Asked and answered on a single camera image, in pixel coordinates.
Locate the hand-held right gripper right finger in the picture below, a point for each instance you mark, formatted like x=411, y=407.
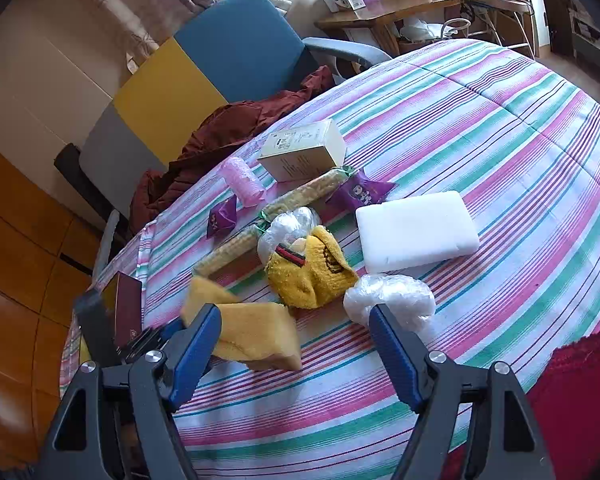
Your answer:
x=395, y=355

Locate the green and white snack packet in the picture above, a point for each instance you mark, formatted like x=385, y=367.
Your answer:
x=305, y=192

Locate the white foam block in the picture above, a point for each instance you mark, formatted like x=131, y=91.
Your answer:
x=415, y=230

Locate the maroon jacket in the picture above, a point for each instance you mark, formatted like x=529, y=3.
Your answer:
x=220, y=135

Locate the striped bed sheet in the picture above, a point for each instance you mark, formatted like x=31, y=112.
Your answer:
x=505, y=160

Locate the wooden side table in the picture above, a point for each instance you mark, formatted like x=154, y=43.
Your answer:
x=405, y=7

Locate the small purple snack packet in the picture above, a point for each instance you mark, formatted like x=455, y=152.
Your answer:
x=222, y=217

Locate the large purple snack packet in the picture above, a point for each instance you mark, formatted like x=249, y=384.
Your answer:
x=357, y=192

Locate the short packaged snack bar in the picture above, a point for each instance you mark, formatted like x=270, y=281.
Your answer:
x=230, y=250

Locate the red blanket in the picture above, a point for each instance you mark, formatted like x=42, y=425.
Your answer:
x=580, y=385

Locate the clear plastic bag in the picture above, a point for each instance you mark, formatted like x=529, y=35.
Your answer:
x=400, y=295
x=290, y=225

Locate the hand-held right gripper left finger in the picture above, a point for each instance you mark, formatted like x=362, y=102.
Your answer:
x=200, y=345

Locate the beige carton box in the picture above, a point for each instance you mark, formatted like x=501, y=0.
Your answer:
x=300, y=152

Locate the yellow knitted toy in bag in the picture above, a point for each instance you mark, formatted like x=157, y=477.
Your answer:
x=300, y=280

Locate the yellow sponge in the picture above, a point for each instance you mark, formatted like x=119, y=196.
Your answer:
x=260, y=330

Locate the pink hair roller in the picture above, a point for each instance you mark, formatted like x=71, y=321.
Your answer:
x=242, y=180

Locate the blue yellow grey armchair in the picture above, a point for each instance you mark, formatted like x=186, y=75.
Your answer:
x=240, y=45

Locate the metal rack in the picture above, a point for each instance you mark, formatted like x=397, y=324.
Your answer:
x=500, y=5

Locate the white plastic bag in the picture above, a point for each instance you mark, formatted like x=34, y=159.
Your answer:
x=420, y=30

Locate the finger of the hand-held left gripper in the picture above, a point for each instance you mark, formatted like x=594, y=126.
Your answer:
x=152, y=341

